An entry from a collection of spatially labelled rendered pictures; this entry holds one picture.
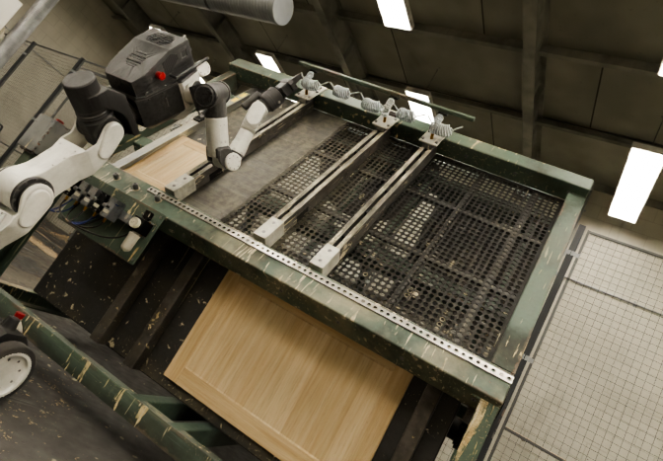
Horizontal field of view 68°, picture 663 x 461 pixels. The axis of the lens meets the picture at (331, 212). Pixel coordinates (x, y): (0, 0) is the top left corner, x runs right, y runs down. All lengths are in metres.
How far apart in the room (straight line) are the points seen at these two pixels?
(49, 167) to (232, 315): 0.89
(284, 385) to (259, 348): 0.18
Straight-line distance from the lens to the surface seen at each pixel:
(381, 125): 2.62
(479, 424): 1.68
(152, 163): 2.55
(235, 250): 1.95
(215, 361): 2.14
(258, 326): 2.09
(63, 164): 1.95
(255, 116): 2.14
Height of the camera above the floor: 0.69
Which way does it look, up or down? 13 degrees up
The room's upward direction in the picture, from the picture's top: 30 degrees clockwise
